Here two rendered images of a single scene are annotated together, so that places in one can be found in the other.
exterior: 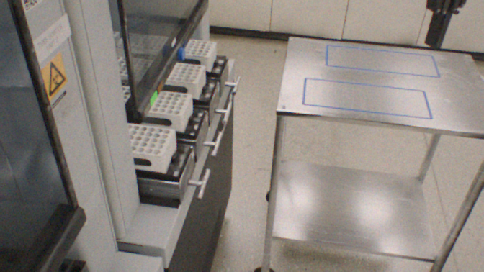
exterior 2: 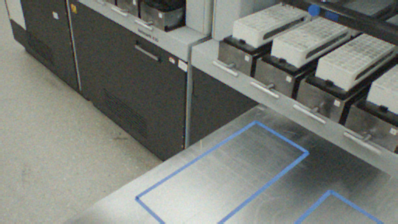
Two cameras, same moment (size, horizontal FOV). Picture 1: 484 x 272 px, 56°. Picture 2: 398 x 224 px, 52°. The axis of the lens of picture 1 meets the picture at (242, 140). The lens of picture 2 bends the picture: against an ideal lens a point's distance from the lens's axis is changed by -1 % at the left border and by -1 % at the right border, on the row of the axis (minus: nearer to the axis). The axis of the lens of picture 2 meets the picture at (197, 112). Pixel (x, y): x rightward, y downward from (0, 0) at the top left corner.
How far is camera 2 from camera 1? 160 cm
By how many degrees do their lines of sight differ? 90
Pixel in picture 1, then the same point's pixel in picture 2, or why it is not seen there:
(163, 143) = (246, 26)
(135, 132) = (270, 23)
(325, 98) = (253, 141)
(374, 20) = not seen: outside the picture
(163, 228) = (206, 50)
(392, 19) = not seen: outside the picture
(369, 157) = not seen: outside the picture
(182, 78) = (334, 57)
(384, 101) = (206, 185)
